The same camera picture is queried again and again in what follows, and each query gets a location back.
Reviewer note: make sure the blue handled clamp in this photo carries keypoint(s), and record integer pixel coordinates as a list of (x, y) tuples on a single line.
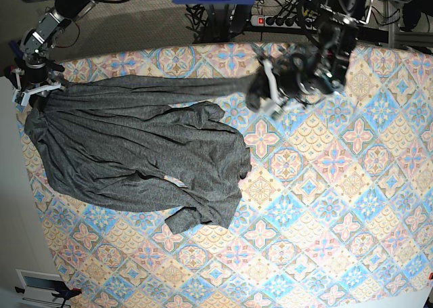
[(16, 50)]

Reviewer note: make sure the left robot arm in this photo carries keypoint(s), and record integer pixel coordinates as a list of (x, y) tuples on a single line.
[(307, 76)]

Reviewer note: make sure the grey t-shirt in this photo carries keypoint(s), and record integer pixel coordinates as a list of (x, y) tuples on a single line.
[(142, 144)]

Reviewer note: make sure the aluminium frame post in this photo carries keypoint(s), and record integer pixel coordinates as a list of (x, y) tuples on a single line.
[(392, 14)]

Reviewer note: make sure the blue black bottom clamp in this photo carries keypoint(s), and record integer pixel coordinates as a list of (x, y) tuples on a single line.
[(66, 294)]

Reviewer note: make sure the patterned tile tablecloth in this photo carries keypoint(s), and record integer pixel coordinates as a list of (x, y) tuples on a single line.
[(337, 209)]

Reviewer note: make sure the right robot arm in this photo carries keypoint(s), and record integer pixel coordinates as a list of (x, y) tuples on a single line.
[(40, 40)]

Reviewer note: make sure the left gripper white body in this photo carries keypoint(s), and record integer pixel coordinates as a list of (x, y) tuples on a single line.
[(284, 89)]

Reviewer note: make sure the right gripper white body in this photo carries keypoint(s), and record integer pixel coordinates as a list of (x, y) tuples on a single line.
[(32, 82)]

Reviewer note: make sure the white power strip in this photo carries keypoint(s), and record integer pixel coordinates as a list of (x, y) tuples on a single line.
[(274, 22)]

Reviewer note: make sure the white floor vent box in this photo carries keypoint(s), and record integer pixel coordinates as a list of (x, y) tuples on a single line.
[(37, 288)]

